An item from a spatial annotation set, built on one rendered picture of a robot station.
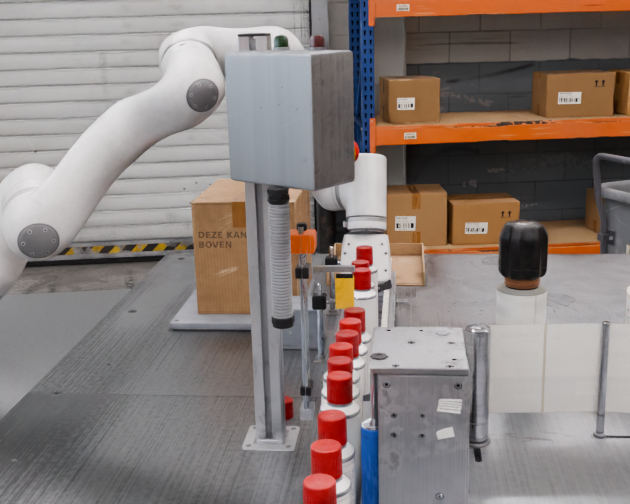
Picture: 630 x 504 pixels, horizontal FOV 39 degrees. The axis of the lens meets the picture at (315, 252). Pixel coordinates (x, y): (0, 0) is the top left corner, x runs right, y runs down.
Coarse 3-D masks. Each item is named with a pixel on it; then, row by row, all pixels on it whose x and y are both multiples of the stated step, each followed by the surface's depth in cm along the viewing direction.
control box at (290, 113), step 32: (256, 64) 127; (288, 64) 123; (320, 64) 122; (352, 64) 127; (256, 96) 128; (288, 96) 124; (320, 96) 123; (352, 96) 128; (256, 128) 130; (288, 128) 126; (320, 128) 124; (352, 128) 129; (256, 160) 131; (288, 160) 127; (320, 160) 125; (352, 160) 131
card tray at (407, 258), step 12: (336, 252) 266; (396, 252) 264; (408, 252) 264; (420, 252) 264; (396, 264) 255; (408, 264) 254; (420, 264) 254; (396, 276) 243; (408, 276) 243; (420, 276) 243
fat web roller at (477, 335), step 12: (468, 324) 135; (480, 324) 135; (468, 336) 133; (480, 336) 132; (468, 348) 134; (480, 348) 133; (468, 360) 134; (480, 360) 133; (480, 372) 134; (480, 384) 134; (480, 396) 135; (480, 408) 135; (480, 420) 136; (480, 432) 136; (480, 444) 136
